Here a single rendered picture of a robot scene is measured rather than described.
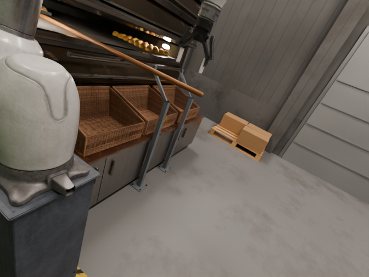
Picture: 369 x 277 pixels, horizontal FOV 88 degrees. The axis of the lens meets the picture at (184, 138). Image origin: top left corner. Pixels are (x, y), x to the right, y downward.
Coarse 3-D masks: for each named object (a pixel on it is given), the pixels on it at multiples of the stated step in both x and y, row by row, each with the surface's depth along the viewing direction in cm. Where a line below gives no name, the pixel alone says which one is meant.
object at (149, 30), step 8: (64, 0) 110; (72, 0) 105; (80, 0) 106; (80, 8) 126; (88, 8) 120; (96, 8) 116; (104, 8) 120; (104, 16) 140; (112, 16) 132; (120, 16) 132; (128, 24) 153; (136, 24) 147; (152, 32) 174; (160, 32) 175; (168, 40) 213; (176, 40) 201
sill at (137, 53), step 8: (40, 32) 111; (48, 32) 114; (56, 32) 120; (56, 40) 120; (64, 40) 124; (72, 40) 128; (80, 40) 132; (120, 48) 164; (128, 48) 179; (144, 56) 194; (152, 56) 204; (160, 56) 221
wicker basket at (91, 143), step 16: (80, 96) 148; (96, 96) 160; (112, 96) 170; (80, 112) 152; (96, 112) 164; (80, 128) 117; (96, 128) 152; (112, 128) 162; (128, 128) 145; (80, 144) 118; (96, 144) 135; (112, 144) 139
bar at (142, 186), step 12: (96, 60) 108; (108, 60) 114; (120, 60) 122; (180, 72) 197; (168, 108) 162; (156, 132) 169; (180, 132) 218; (168, 156) 230; (144, 168) 186; (168, 168) 240
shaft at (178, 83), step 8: (40, 16) 148; (56, 24) 143; (72, 32) 138; (80, 32) 136; (88, 40) 133; (96, 40) 132; (104, 48) 129; (112, 48) 127; (120, 56) 125; (128, 56) 123; (136, 64) 121; (144, 64) 119; (152, 72) 117; (160, 72) 116; (168, 80) 114; (176, 80) 112; (184, 88) 111; (192, 88) 109; (200, 96) 108
